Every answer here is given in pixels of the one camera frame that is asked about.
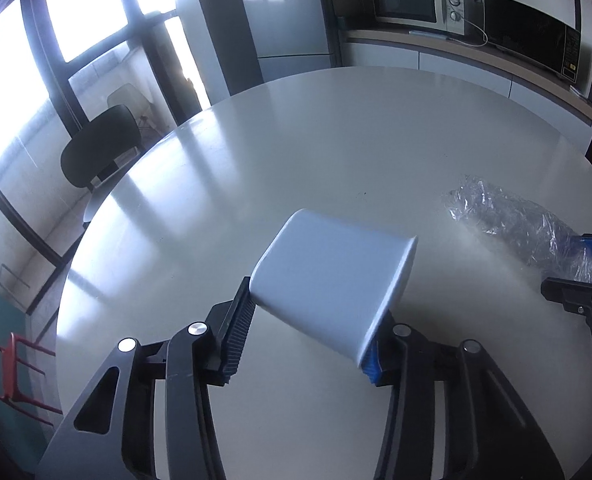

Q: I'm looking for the silver refrigerator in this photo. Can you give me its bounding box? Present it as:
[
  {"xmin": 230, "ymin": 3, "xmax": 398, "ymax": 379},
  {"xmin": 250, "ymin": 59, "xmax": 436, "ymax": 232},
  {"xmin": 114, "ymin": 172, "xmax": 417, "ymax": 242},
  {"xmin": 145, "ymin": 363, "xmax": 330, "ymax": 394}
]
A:
[{"xmin": 233, "ymin": 0, "xmax": 337, "ymax": 83}]

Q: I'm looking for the red chair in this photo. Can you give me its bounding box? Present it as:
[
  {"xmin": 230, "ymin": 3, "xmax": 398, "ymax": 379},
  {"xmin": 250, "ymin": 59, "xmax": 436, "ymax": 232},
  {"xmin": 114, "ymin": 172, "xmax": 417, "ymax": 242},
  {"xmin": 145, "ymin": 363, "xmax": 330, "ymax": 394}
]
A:
[{"xmin": 0, "ymin": 310, "xmax": 64, "ymax": 428}]

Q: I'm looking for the round white table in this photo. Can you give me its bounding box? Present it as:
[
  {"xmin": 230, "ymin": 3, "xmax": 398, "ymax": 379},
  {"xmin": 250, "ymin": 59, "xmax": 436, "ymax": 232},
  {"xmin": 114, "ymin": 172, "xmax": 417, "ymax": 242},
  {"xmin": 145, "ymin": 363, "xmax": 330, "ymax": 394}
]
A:
[{"xmin": 56, "ymin": 66, "xmax": 592, "ymax": 480}]

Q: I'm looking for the clear crinkled plastic bag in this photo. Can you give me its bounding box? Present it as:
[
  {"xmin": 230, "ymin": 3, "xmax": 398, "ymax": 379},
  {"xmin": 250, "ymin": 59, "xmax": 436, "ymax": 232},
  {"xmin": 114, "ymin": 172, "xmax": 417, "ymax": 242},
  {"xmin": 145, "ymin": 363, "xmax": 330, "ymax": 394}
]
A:
[{"xmin": 441, "ymin": 175, "xmax": 592, "ymax": 283}]

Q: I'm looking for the white plastic cup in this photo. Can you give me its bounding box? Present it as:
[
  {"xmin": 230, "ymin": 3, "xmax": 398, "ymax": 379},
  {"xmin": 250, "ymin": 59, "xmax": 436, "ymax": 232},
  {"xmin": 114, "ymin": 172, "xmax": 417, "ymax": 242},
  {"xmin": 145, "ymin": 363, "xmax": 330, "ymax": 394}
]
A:
[{"xmin": 250, "ymin": 208, "xmax": 419, "ymax": 367}]

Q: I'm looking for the dark green chair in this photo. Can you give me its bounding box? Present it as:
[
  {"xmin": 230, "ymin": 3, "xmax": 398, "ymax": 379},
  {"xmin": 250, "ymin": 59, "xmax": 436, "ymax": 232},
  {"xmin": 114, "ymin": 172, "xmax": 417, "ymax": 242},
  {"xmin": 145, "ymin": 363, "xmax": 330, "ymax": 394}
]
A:
[{"xmin": 60, "ymin": 104, "xmax": 144, "ymax": 223}]

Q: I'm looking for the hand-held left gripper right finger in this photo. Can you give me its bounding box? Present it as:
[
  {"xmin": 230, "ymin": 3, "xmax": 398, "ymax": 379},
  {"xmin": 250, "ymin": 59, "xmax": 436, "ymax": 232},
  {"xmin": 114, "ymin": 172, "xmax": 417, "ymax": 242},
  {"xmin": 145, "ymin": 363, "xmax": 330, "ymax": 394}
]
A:
[{"xmin": 361, "ymin": 310, "xmax": 566, "ymax": 480}]

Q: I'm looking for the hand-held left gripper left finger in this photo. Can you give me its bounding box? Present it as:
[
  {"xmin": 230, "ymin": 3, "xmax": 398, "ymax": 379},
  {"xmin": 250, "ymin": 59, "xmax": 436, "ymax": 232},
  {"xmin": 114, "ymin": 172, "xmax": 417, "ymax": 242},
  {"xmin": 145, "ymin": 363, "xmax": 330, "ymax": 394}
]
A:
[{"xmin": 36, "ymin": 275, "xmax": 257, "ymax": 480}]

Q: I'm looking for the white microwave with dials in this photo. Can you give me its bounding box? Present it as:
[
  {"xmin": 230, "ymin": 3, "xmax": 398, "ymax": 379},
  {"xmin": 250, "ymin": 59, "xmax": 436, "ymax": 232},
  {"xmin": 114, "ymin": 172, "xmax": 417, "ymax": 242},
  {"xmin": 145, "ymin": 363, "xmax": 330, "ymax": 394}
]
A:
[{"xmin": 371, "ymin": 0, "xmax": 484, "ymax": 37}]

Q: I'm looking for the black microwave oven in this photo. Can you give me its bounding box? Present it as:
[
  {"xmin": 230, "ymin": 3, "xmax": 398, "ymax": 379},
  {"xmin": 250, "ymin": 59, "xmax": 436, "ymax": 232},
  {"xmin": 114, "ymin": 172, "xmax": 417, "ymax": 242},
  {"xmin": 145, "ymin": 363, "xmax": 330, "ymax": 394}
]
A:
[{"xmin": 480, "ymin": 0, "xmax": 584, "ymax": 83}]

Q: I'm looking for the white microwave cable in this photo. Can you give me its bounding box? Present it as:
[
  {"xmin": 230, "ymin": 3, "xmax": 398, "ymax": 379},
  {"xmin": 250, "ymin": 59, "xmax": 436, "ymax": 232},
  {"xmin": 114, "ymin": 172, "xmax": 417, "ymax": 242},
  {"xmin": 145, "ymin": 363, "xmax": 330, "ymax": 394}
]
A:
[{"xmin": 446, "ymin": 0, "xmax": 489, "ymax": 46}]

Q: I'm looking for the wooden kitchen counter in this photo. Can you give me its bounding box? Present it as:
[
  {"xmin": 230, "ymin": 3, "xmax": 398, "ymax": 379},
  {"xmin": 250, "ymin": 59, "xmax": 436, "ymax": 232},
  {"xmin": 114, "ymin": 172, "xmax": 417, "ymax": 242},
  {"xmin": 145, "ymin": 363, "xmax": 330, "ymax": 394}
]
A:
[{"xmin": 343, "ymin": 27, "xmax": 592, "ymax": 126}]

